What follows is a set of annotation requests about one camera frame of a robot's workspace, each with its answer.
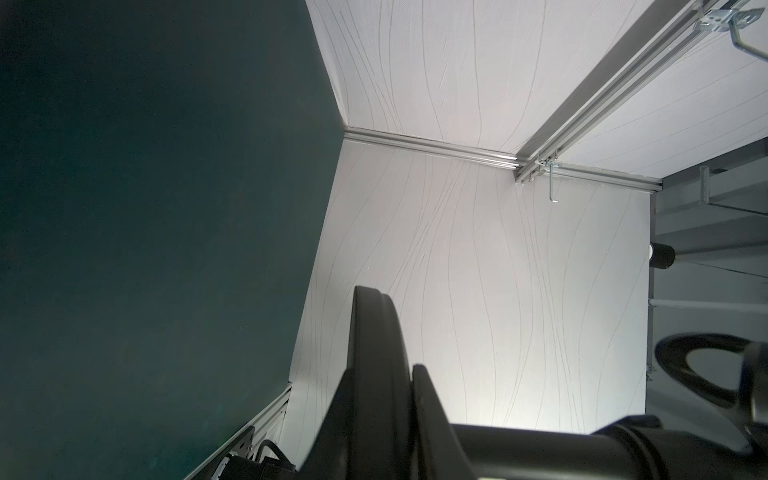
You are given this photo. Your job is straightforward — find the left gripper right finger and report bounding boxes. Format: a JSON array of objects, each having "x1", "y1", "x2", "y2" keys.
[{"x1": 412, "y1": 364, "x2": 475, "y2": 479}]

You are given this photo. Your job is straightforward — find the small metal bracket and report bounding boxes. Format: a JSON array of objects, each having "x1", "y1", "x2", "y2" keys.
[{"x1": 694, "y1": 8, "x2": 767, "y2": 62}]

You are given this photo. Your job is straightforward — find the horizontal aluminium top rail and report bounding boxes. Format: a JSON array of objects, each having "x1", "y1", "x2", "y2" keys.
[{"x1": 514, "y1": 1, "x2": 746, "y2": 183}]

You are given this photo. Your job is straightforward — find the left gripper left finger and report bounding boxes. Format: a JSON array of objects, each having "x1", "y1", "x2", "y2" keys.
[{"x1": 299, "y1": 286, "x2": 413, "y2": 479}]

